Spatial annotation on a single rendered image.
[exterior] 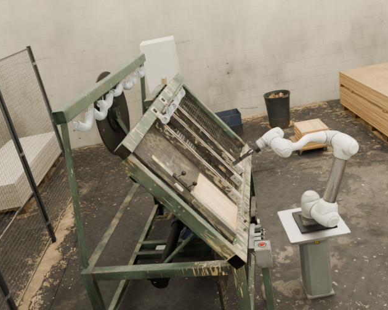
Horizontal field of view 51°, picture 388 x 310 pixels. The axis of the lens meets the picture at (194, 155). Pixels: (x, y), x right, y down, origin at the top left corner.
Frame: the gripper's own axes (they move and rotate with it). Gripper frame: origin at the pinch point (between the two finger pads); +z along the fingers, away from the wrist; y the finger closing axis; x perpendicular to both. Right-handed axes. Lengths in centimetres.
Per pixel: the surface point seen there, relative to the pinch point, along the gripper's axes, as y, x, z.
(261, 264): -10, 75, 30
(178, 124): -77, -66, 23
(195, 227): 3, 23, 54
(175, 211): 9, 5, 58
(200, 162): -58, -21, 26
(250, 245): -41, 62, 30
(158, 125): -43, -68, 37
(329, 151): -360, 52, -142
